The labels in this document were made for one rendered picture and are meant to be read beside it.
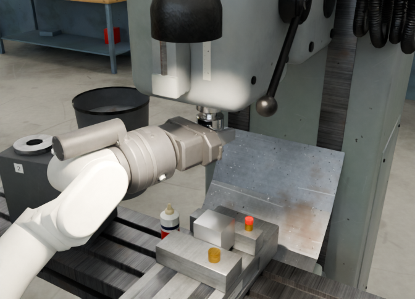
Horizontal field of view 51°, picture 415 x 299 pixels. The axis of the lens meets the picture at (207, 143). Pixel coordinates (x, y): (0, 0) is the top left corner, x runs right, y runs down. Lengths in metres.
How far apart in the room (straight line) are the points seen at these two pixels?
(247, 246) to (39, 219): 0.42
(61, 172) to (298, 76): 0.62
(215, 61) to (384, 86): 0.51
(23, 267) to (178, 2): 0.36
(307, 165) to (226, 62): 0.56
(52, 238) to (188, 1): 0.33
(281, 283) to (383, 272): 1.57
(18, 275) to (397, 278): 2.09
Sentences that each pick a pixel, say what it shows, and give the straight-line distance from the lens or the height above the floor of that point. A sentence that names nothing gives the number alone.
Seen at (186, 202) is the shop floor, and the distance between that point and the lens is 2.83.
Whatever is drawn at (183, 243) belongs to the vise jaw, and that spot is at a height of 1.03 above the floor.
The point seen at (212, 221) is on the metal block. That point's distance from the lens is 0.83.
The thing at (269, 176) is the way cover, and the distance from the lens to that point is 1.12.
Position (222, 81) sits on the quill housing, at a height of 1.36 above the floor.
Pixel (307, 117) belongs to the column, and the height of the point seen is 1.15.
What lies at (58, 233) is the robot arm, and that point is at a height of 1.21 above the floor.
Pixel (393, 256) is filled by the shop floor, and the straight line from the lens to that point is 2.60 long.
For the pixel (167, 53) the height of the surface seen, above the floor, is 1.40.
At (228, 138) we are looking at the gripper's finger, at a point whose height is 1.23.
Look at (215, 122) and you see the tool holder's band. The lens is 0.71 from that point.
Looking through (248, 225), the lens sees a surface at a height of 1.04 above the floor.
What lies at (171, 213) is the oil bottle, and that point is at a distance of 0.94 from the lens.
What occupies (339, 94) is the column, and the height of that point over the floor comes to 1.22.
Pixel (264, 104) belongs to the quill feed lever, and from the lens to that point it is 0.59.
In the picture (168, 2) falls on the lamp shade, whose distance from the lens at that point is 0.43.
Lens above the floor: 1.54
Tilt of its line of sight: 25 degrees down
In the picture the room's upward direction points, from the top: straight up
